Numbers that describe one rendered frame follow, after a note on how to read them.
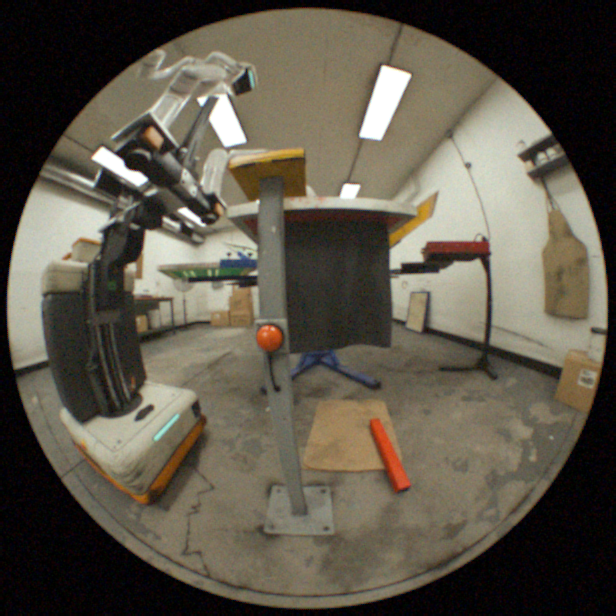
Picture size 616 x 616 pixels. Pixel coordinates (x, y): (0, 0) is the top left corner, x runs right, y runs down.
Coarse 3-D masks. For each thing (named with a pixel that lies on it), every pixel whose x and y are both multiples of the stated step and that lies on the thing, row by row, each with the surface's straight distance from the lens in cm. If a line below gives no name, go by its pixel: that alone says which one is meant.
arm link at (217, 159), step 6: (216, 150) 100; (222, 150) 101; (210, 156) 98; (216, 156) 97; (222, 156) 98; (210, 162) 96; (216, 162) 95; (222, 162) 97; (204, 168) 107; (210, 168) 93; (216, 168) 93; (222, 168) 95; (222, 174) 94
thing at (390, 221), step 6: (330, 216) 58; (336, 216) 59; (342, 216) 59; (348, 216) 59; (354, 216) 60; (360, 216) 60; (366, 216) 60; (372, 216) 61; (378, 216) 61; (384, 216) 61; (378, 222) 66; (384, 222) 66; (390, 222) 67; (396, 222) 67; (390, 228) 72
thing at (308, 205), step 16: (240, 208) 57; (256, 208) 55; (288, 208) 53; (304, 208) 53; (320, 208) 53; (336, 208) 54; (352, 208) 54; (368, 208) 56; (384, 208) 58; (400, 208) 61; (240, 224) 62; (400, 224) 69; (256, 240) 79
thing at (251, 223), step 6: (288, 216) 57; (294, 216) 57; (300, 216) 57; (306, 216) 58; (312, 216) 58; (318, 216) 58; (324, 216) 58; (246, 222) 61; (252, 222) 61; (288, 222) 61; (252, 228) 66
